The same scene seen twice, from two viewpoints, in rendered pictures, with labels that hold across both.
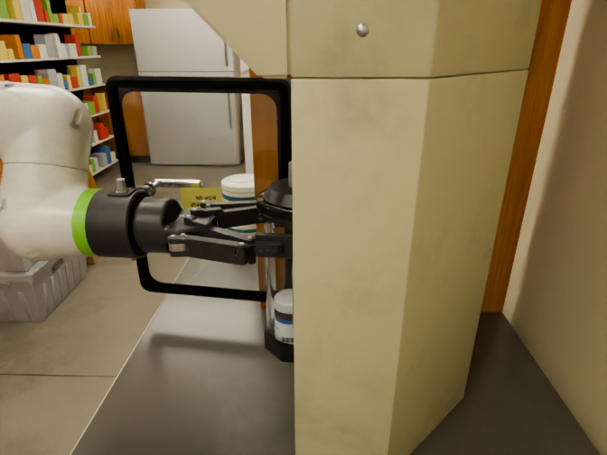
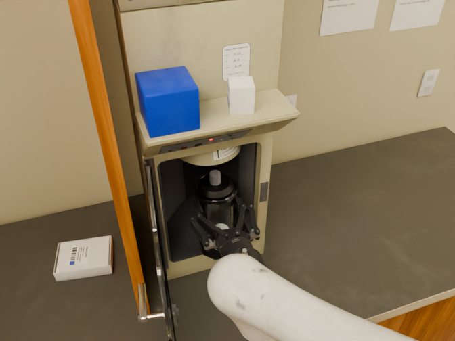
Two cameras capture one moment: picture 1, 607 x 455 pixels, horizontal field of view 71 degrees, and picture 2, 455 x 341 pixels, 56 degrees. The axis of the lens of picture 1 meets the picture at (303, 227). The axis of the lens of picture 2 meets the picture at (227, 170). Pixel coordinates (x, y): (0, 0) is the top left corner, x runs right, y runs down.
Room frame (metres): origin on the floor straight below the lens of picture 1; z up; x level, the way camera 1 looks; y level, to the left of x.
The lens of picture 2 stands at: (0.77, 0.77, 1.97)
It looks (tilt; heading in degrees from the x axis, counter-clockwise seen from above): 39 degrees down; 249
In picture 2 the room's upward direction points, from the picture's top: straight up
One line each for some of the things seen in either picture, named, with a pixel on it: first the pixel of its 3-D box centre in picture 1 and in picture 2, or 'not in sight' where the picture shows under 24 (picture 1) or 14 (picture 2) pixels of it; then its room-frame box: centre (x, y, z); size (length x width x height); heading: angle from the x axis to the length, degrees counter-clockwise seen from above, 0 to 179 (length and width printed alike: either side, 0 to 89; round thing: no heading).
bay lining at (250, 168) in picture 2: not in sight; (199, 177); (0.51, -0.12, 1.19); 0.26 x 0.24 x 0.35; 178
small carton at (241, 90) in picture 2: not in sight; (240, 95); (0.47, 0.06, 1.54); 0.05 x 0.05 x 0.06; 74
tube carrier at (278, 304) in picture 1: (299, 270); (216, 216); (0.51, 0.01, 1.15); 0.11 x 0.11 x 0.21
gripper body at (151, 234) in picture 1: (180, 226); (234, 245); (0.52, 0.17, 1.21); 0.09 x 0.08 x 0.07; 85
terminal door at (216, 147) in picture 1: (207, 198); (162, 274); (0.69, 0.17, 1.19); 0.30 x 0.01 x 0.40; 81
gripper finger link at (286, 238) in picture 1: (284, 246); (235, 199); (0.46, 0.02, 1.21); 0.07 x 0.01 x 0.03; 85
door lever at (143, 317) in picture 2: not in sight; (150, 302); (0.73, 0.23, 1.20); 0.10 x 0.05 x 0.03; 81
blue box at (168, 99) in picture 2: not in sight; (167, 101); (0.62, 0.06, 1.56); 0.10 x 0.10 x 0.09; 88
